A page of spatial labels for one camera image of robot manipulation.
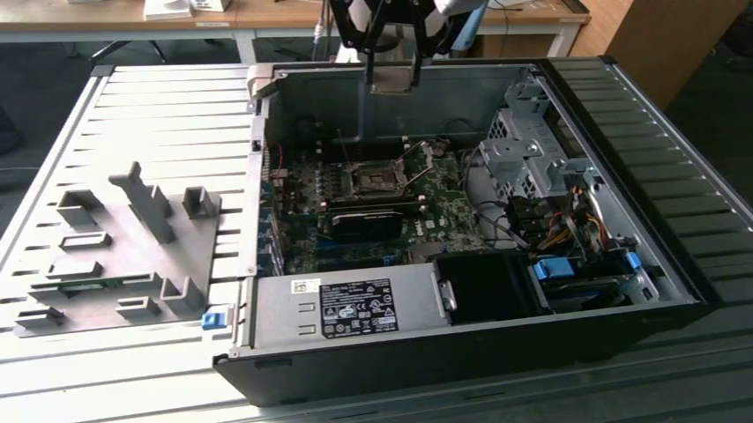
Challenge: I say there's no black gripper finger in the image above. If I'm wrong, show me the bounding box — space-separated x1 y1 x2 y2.
328 0 392 87
408 0 455 88

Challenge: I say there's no silver CPU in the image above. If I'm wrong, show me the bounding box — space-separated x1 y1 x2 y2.
368 64 415 96

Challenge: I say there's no metal socket cover frame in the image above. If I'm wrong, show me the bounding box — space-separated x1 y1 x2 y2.
396 139 440 195

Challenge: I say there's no CPU socket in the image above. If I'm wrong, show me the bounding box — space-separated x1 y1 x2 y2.
347 160 411 197

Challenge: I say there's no pale blue teach pendant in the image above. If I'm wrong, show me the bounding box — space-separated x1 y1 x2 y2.
440 8 490 57

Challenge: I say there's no metal drive cage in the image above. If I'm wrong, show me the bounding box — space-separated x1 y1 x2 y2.
475 65 595 199

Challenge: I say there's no green motherboard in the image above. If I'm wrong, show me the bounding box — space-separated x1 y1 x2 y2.
262 138 501 274

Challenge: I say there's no black graphics card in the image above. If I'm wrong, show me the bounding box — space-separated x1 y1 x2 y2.
326 209 407 241

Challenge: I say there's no large white box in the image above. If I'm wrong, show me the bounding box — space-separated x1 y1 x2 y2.
144 0 195 21

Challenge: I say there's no wooden cabinet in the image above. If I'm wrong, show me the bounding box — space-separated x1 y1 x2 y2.
570 0 748 111

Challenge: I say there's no black chair base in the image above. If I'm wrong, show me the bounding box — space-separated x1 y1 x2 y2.
67 39 169 63

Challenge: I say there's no wooden desk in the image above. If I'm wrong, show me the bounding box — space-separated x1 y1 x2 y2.
0 0 593 58

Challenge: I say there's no black plastic shroud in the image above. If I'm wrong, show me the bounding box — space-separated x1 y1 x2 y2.
434 253 551 325

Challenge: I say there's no hard disk in blue carrier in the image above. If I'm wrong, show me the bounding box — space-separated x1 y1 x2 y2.
529 257 629 312

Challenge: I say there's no grey parts rack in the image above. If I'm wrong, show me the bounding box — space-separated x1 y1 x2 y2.
11 160 224 340

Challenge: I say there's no black rating label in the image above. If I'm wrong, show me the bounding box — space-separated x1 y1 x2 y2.
319 277 400 339

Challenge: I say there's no grey power supply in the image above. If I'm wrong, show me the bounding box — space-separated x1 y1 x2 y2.
250 263 458 349

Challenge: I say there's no black PC case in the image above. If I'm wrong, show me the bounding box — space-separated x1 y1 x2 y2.
211 55 722 409

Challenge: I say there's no green RAM stick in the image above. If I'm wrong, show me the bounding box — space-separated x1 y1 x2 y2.
57 279 140 293

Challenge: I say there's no coloured power wire bundle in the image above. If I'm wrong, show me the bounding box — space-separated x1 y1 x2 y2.
546 187 607 252

